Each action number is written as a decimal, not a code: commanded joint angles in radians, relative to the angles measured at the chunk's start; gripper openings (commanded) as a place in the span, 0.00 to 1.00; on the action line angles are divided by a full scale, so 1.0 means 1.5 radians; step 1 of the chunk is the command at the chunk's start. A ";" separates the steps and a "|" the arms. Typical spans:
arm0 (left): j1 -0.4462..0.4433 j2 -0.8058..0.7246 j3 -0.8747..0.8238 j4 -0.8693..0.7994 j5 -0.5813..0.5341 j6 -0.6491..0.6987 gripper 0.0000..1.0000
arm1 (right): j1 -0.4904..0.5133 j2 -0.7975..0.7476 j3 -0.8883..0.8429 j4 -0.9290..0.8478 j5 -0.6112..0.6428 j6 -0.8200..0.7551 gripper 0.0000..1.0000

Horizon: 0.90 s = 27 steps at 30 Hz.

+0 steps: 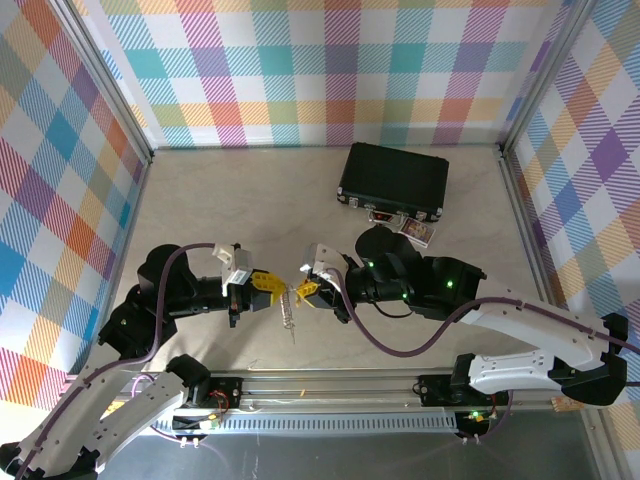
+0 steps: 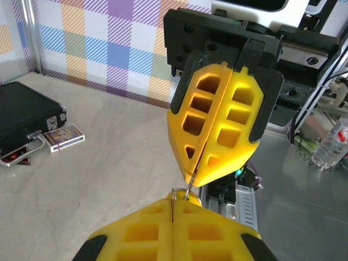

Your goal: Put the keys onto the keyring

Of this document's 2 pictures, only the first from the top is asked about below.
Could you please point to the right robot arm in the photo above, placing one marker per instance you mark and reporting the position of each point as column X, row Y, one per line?
column 515, row 372

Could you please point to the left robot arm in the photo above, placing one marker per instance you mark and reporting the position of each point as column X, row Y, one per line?
column 135, row 415

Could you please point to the small playing card box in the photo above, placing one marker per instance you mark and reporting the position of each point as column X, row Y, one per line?
column 416, row 231

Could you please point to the red triangular tag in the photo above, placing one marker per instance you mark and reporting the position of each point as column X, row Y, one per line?
column 384, row 217

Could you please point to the black hard case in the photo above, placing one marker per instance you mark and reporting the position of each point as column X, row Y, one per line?
column 395, row 175

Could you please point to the small orange circuit board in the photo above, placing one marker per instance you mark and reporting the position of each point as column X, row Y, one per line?
column 562, row 404

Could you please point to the aluminium side rail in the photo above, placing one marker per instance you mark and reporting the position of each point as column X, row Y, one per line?
column 531, row 250
column 127, row 235

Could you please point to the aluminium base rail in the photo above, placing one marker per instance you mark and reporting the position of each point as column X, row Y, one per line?
column 350, row 390

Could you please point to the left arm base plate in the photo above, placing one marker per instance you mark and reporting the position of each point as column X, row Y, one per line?
column 222, row 390

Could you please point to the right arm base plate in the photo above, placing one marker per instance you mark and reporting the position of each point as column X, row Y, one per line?
column 432, row 387

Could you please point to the aluminium corner post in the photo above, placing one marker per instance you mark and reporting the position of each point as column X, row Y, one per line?
column 120, row 100
column 544, row 75

